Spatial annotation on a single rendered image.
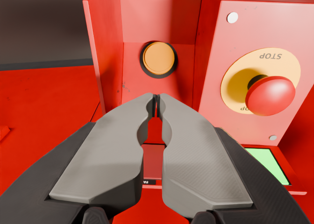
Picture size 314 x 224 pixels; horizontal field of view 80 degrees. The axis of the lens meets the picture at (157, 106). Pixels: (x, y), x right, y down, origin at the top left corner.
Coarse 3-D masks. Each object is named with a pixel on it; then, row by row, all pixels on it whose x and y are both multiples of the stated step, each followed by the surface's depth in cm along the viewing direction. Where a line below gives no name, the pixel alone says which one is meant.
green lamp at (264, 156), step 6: (252, 150) 22; (258, 150) 22; (264, 150) 22; (258, 156) 21; (264, 156) 22; (270, 156) 22; (264, 162) 21; (270, 162) 21; (276, 162) 21; (270, 168) 20; (276, 168) 20; (276, 174) 20; (282, 174) 20; (282, 180) 19
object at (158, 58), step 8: (152, 48) 22; (160, 48) 22; (168, 48) 22; (144, 56) 23; (152, 56) 23; (160, 56) 23; (168, 56) 23; (144, 64) 23; (152, 64) 23; (160, 64) 23; (168, 64) 23; (152, 72) 23; (160, 72) 23
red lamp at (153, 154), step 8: (144, 144) 22; (144, 152) 21; (152, 152) 22; (160, 152) 22; (144, 160) 21; (152, 160) 21; (160, 160) 21; (144, 168) 20; (152, 168) 20; (160, 168) 20; (144, 176) 19; (152, 176) 19; (160, 176) 19
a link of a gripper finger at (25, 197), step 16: (80, 128) 9; (64, 144) 8; (80, 144) 8; (48, 160) 7; (64, 160) 7; (32, 176) 6; (48, 176) 6; (16, 192) 6; (32, 192) 6; (48, 192) 6; (0, 208) 5; (16, 208) 5; (32, 208) 5; (48, 208) 5; (64, 208) 5; (80, 208) 5
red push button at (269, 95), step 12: (252, 84) 17; (264, 84) 15; (276, 84) 15; (288, 84) 15; (252, 96) 16; (264, 96) 16; (276, 96) 16; (288, 96) 16; (252, 108) 17; (264, 108) 16; (276, 108) 16
